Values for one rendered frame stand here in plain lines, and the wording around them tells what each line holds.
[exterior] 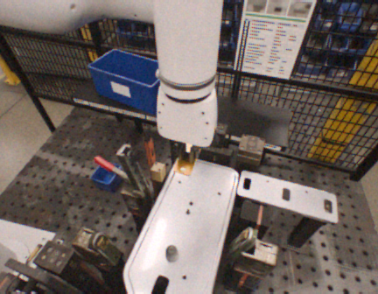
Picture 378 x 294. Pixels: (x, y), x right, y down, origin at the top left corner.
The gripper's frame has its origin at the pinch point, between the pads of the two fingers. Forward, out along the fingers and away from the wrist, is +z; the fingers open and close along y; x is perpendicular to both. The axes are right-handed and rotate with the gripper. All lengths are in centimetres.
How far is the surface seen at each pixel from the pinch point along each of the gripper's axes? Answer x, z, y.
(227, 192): 10.1, 27.4, 9.2
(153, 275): -18.2, 27.4, -2.7
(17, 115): 92, 128, -220
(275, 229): 18, 57, 31
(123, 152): -0.1, 6.6, -16.2
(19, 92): 126, 128, -250
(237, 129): 36.0, 24.5, 7.0
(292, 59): 55, 5, 19
